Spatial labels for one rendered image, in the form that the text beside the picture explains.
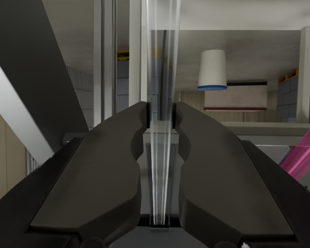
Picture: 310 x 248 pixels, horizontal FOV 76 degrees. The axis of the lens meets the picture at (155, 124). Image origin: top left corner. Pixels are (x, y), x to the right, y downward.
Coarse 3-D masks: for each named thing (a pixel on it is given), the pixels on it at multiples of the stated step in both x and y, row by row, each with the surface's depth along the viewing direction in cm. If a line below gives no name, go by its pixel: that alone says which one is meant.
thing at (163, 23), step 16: (160, 0) 8; (176, 0) 8; (160, 16) 8; (176, 16) 8; (160, 32) 8; (176, 32) 8; (160, 48) 9; (176, 48) 9; (160, 64) 9; (176, 64) 10; (160, 80) 10; (160, 96) 11; (160, 112) 12; (160, 128) 13; (160, 144) 14; (160, 160) 15; (160, 176) 17; (160, 192) 19; (160, 208) 22; (160, 224) 25
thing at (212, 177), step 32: (192, 128) 9; (224, 128) 9; (192, 160) 7; (224, 160) 7; (192, 192) 6; (224, 192) 6; (256, 192) 6; (192, 224) 6; (224, 224) 5; (256, 224) 5; (288, 224) 5
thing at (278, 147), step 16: (64, 144) 16; (144, 144) 16; (176, 144) 16; (256, 144) 15; (272, 144) 15; (288, 144) 15; (144, 160) 17; (176, 160) 17; (144, 176) 19; (176, 176) 19; (304, 176) 18; (144, 192) 22; (176, 192) 22; (144, 208) 25; (176, 208) 25; (144, 224) 29; (176, 224) 29
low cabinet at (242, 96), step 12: (228, 84) 612; (240, 84) 602; (252, 84) 593; (264, 84) 585; (216, 96) 620; (228, 96) 610; (240, 96) 601; (252, 96) 592; (264, 96) 584; (204, 108) 627; (216, 108) 618; (228, 108) 608; (240, 108) 599; (252, 108) 590; (264, 108) 581
